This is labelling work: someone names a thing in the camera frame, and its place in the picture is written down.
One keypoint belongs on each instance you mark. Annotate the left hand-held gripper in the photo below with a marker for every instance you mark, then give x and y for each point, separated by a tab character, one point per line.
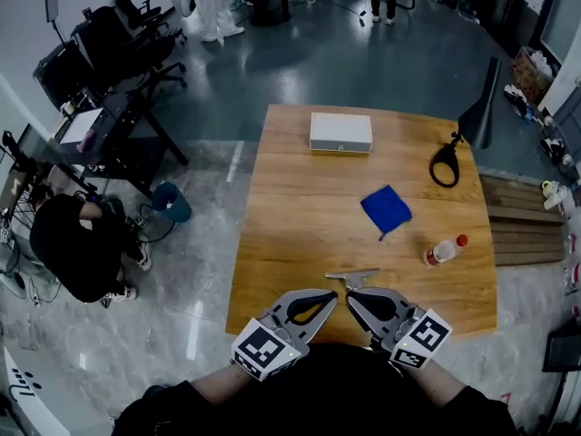
265	348

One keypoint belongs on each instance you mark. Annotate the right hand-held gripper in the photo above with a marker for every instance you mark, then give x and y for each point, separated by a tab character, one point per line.
420	339

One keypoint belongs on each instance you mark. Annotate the small grey metal piece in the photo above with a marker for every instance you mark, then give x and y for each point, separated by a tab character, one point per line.
353	276

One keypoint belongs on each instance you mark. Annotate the person's left forearm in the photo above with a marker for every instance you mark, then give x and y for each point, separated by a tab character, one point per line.
218	386

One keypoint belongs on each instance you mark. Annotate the person's right forearm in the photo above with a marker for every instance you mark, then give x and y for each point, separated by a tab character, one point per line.
438	384

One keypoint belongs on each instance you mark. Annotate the person's black shirt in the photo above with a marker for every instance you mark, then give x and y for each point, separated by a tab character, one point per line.
327	393

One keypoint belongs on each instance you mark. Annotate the clear bottle with red cap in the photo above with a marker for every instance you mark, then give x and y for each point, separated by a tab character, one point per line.
442	251

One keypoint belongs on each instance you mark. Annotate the blue cloth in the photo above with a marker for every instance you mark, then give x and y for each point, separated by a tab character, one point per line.
386	209

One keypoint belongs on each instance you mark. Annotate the stack of wooden planks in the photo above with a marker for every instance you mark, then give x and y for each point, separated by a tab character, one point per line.
522	225

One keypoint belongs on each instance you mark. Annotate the blue waste bin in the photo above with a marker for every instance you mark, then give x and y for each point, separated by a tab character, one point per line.
171	202

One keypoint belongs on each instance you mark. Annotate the white flat box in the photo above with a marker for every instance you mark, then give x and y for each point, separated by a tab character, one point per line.
340	131

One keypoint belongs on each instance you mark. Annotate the black case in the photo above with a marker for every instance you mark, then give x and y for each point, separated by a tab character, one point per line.
564	345

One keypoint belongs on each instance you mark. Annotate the black desk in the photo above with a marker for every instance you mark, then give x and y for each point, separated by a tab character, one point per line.
122	121

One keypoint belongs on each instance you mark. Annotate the purple bottle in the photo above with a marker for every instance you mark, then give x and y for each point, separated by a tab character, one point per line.
86	140

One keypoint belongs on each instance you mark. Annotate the patterned cardboard box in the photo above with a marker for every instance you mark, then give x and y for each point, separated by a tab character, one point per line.
531	73

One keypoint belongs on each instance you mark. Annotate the white paper sheet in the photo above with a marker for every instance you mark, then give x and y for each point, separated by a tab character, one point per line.
81	125

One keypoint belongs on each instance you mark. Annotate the white console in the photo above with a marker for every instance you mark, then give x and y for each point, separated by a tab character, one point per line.
32	398

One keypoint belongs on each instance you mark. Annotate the black office chair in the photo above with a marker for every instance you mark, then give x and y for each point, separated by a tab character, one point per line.
143	12
138	62

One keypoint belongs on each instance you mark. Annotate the black tripod stand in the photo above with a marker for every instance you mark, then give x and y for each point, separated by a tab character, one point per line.
16	161

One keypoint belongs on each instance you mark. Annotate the tablet on stand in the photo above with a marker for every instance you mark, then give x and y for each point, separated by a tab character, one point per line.
52	2

